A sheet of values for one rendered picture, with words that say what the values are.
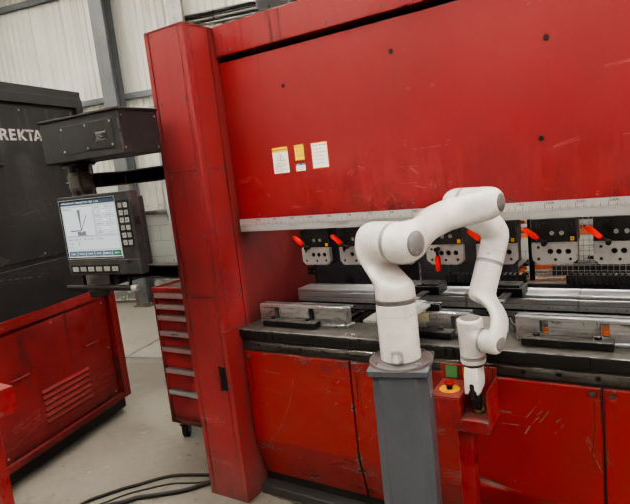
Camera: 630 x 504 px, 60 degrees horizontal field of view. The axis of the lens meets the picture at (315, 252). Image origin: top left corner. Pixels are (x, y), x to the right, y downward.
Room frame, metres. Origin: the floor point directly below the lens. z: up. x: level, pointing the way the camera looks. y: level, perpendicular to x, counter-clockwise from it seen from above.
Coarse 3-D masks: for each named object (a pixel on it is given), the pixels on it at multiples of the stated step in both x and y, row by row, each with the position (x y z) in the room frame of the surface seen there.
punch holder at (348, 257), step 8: (344, 232) 2.36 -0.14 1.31; (352, 232) 2.33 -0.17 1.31; (344, 240) 2.36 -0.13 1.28; (352, 240) 2.34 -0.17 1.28; (352, 248) 2.33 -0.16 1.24; (344, 256) 2.36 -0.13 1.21; (352, 256) 2.34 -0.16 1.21; (344, 264) 2.36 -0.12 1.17; (352, 264) 2.34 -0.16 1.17; (360, 264) 2.32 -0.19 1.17
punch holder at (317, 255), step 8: (304, 232) 2.47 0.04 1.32; (312, 232) 2.44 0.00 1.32; (320, 232) 2.42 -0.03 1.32; (328, 232) 2.40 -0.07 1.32; (336, 232) 2.46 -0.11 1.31; (304, 240) 2.47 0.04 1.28; (312, 240) 2.45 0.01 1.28; (320, 240) 2.43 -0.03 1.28; (328, 240) 2.40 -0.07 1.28; (312, 248) 2.45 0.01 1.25; (320, 248) 2.42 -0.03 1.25; (328, 248) 2.40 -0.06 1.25; (336, 248) 2.46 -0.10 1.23; (304, 256) 2.47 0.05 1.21; (312, 256) 2.45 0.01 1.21; (320, 256) 2.43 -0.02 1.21; (328, 256) 2.40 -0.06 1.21; (336, 256) 2.45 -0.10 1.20; (312, 264) 2.45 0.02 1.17; (320, 264) 2.43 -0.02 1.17
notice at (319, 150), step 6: (312, 144) 2.42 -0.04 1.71; (318, 144) 2.40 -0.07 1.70; (324, 144) 2.39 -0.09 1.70; (312, 150) 2.42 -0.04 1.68; (318, 150) 2.40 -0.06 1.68; (324, 150) 2.39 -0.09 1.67; (312, 156) 2.42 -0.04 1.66; (318, 156) 2.41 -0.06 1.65; (324, 156) 2.39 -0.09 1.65; (312, 162) 2.42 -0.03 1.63; (318, 162) 2.41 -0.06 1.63; (324, 162) 2.39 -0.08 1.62
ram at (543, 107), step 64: (512, 0) 1.95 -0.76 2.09; (576, 0) 1.84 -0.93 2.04; (256, 64) 2.55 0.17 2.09; (320, 64) 2.37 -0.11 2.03; (384, 64) 2.22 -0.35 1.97; (448, 64) 2.08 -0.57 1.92; (512, 64) 1.96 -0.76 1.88; (576, 64) 1.85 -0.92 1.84; (256, 128) 2.58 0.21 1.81; (320, 128) 2.39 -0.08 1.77; (384, 128) 2.23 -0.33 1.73; (448, 128) 2.09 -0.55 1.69; (512, 128) 1.96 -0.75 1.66; (576, 128) 1.85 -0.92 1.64; (256, 192) 2.60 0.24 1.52; (320, 192) 2.41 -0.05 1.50; (384, 192) 2.25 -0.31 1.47; (512, 192) 1.97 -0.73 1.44; (576, 192) 1.86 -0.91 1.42
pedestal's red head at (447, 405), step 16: (496, 368) 1.83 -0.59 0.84; (496, 384) 1.82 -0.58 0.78; (448, 400) 1.77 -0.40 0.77; (464, 400) 1.80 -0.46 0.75; (496, 400) 1.81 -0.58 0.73; (448, 416) 1.77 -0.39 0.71; (464, 416) 1.76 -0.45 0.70; (480, 416) 1.75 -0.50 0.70; (496, 416) 1.79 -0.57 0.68; (480, 432) 1.71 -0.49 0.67
